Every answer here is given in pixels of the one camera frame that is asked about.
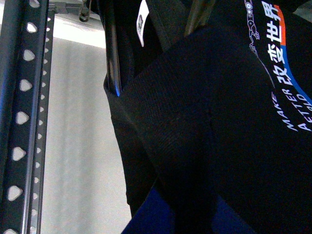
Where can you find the dark grey clothes rack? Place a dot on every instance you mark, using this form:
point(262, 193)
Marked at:
point(26, 43)

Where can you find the black printed t-shirt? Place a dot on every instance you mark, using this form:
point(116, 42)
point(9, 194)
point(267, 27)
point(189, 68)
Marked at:
point(211, 104)

